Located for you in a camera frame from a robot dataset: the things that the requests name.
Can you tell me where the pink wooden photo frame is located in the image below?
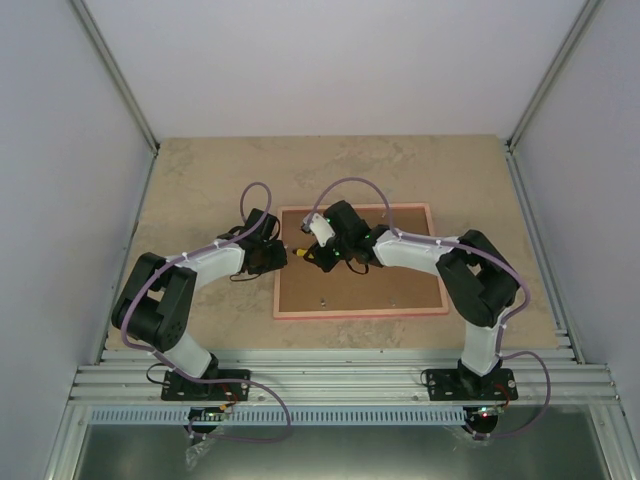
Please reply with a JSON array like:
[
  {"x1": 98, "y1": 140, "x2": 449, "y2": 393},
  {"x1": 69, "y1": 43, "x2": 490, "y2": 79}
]
[{"x1": 273, "y1": 206, "x2": 449, "y2": 320}]

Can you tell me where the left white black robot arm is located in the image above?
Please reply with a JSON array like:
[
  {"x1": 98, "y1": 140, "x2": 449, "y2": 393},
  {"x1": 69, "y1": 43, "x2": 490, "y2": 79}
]
[{"x1": 111, "y1": 208, "x2": 287, "y2": 399}]

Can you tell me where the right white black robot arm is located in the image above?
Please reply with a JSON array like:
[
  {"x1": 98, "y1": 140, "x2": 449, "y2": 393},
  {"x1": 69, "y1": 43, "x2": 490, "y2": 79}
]
[{"x1": 301, "y1": 201, "x2": 520, "y2": 400}]

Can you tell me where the clear plastic bag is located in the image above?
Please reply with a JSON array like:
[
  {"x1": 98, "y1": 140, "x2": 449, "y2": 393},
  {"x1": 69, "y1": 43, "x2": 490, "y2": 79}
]
[{"x1": 185, "y1": 438, "x2": 210, "y2": 471}]

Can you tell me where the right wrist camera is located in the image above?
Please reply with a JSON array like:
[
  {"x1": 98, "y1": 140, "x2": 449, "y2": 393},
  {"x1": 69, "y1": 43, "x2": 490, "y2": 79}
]
[{"x1": 301, "y1": 212, "x2": 336, "y2": 248}]

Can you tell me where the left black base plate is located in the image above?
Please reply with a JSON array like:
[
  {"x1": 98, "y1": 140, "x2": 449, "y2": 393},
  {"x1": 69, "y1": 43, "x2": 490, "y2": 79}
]
[{"x1": 160, "y1": 369, "x2": 251, "y2": 403}]

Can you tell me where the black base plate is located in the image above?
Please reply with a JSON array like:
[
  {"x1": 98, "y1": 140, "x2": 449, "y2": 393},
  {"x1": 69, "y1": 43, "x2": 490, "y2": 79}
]
[
  {"x1": 420, "y1": 368, "x2": 519, "y2": 401},
  {"x1": 160, "y1": 369, "x2": 251, "y2": 403}
]

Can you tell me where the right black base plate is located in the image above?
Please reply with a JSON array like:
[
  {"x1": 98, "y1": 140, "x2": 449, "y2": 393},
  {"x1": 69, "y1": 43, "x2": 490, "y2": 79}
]
[{"x1": 420, "y1": 368, "x2": 519, "y2": 401}]

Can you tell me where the aluminium rail base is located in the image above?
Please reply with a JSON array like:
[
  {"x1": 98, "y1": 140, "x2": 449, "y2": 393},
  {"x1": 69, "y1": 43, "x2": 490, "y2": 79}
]
[{"x1": 69, "y1": 348, "x2": 620, "y2": 406}]

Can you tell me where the grey slotted cable duct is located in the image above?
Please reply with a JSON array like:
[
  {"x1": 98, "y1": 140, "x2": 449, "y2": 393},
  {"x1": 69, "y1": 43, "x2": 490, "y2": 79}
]
[{"x1": 88, "y1": 406, "x2": 468, "y2": 426}]

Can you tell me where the left aluminium corner post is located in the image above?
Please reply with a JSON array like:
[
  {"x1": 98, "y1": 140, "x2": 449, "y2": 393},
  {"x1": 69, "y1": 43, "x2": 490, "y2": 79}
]
[{"x1": 68, "y1": 0, "x2": 160, "y2": 156}]

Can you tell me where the aluminium corner post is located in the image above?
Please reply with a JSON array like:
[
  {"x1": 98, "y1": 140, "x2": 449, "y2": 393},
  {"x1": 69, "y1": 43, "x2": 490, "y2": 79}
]
[
  {"x1": 68, "y1": 0, "x2": 160, "y2": 156},
  {"x1": 504, "y1": 0, "x2": 604, "y2": 154}
]

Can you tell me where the right aluminium corner post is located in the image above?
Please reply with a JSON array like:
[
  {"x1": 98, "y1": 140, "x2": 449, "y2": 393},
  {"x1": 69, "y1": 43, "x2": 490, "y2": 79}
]
[{"x1": 504, "y1": 0, "x2": 604, "y2": 154}]

